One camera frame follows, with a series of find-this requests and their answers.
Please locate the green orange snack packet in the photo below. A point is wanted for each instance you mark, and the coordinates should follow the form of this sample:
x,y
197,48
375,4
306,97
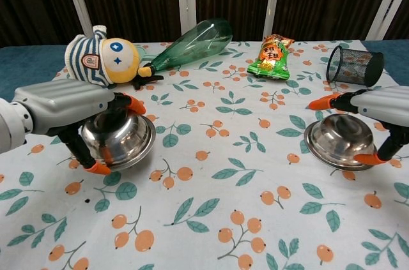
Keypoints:
x,y
270,59

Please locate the green plastic bottle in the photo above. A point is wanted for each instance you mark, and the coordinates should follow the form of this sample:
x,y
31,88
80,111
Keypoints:
x,y
195,46

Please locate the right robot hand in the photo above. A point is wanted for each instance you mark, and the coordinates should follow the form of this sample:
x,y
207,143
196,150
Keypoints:
x,y
386,104

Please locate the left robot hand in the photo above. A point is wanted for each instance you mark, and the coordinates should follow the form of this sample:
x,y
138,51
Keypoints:
x,y
60,104

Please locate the metal bowl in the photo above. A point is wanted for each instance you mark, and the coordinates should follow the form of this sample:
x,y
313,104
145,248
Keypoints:
x,y
342,136
124,139

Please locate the pale green comb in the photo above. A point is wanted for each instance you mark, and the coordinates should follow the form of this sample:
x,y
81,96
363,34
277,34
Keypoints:
x,y
142,50

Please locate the black mesh pen cup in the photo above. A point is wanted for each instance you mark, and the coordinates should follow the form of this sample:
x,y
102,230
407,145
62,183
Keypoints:
x,y
354,65

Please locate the striped yellow plush toy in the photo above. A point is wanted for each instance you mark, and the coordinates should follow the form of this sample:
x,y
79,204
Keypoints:
x,y
92,56

